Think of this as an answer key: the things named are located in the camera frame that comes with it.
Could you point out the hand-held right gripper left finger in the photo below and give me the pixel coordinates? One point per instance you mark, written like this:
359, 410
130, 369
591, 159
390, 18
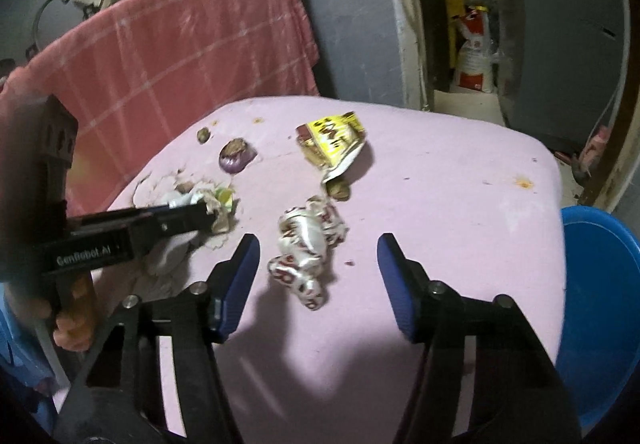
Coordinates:
240, 284

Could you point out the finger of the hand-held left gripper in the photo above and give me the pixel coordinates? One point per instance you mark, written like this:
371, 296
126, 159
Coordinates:
175, 224

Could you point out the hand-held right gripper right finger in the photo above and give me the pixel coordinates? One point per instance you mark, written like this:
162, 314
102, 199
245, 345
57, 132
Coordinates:
395, 284

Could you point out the green and white wrapper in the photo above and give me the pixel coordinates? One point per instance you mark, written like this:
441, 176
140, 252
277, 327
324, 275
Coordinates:
222, 204

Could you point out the white and red wrapper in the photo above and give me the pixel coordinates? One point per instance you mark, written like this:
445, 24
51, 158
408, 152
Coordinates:
305, 244

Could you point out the purple onion piece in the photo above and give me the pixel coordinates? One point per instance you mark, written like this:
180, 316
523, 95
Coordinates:
236, 156

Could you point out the brown food scrap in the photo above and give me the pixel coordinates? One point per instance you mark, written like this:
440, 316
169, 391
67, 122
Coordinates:
339, 189
203, 135

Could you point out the yellow snack wrapper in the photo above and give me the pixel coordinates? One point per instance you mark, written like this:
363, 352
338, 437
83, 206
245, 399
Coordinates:
332, 139

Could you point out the blue plastic basin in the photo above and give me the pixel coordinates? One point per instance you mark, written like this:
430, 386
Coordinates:
600, 299

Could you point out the person's left hand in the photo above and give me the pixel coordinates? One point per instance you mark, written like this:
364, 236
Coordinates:
75, 324

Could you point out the pink floral blanket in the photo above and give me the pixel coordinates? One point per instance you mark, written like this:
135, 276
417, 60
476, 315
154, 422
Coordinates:
400, 204

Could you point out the pink plaid cloth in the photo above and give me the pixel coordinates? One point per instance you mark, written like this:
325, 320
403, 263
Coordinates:
175, 49

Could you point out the metal faucet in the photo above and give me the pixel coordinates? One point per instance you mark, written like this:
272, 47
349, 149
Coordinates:
42, 14

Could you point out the white and red rice bag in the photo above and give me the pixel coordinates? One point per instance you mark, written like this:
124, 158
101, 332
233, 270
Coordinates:
475, 59

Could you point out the pink plastic item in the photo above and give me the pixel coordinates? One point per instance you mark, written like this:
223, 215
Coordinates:
597, 149

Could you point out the wooden door frame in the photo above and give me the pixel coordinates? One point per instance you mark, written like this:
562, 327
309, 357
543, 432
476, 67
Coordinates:
405, 24

